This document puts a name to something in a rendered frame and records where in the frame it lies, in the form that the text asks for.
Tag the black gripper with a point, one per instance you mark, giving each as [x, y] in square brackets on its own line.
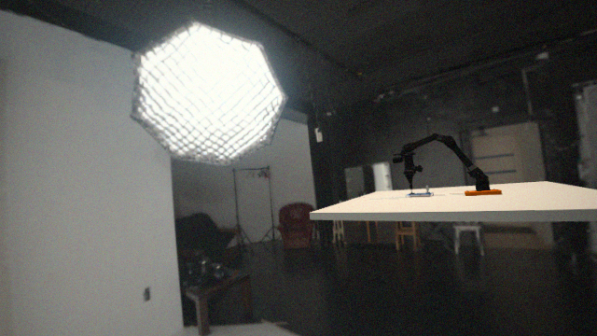
[408, 172]

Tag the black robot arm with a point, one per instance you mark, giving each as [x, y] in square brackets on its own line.
[482, 182]

